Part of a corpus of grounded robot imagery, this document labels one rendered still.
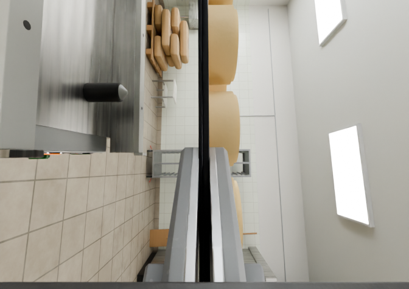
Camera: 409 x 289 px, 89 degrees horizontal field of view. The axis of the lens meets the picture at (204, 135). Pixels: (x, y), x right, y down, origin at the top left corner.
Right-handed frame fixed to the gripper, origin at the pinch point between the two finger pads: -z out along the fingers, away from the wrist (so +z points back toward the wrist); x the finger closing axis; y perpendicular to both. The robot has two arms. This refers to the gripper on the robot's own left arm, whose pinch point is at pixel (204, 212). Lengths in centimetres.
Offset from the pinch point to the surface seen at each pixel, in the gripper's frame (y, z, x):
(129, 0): 1, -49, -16
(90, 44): -3.0, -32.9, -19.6
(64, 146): -11.8, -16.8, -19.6
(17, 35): 3.8, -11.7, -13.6
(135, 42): -5.5, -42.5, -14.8
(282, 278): -458, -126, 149
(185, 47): -118, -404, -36
